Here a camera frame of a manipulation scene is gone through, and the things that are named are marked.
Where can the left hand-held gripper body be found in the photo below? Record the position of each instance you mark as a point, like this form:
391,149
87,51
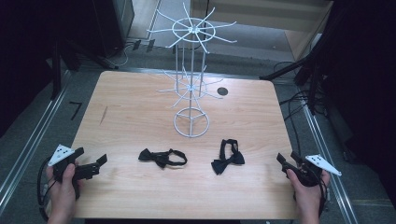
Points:
87,170

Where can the black stand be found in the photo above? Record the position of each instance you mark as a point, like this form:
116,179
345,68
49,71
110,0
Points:
313,77
56,68

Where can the light wooden panel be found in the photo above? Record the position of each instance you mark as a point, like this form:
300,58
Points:
264,12

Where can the person's right hand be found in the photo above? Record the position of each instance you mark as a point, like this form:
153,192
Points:
306,199

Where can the dark cabinet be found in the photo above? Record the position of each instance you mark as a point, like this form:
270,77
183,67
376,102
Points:
113,25

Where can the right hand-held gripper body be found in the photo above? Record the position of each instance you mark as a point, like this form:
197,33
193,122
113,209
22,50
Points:
311,177

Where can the metal floor rail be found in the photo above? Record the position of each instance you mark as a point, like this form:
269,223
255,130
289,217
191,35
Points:
28,146
330,161

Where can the black round table grommet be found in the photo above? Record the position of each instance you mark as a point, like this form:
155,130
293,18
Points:
222,91

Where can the person's left hand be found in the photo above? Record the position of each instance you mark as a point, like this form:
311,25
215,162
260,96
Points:
62,196

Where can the black power adapter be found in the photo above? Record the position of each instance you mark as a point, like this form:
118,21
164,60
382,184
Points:
136,45
150,45

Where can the black bow tie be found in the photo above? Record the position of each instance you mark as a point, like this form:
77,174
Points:
162,158
226,162

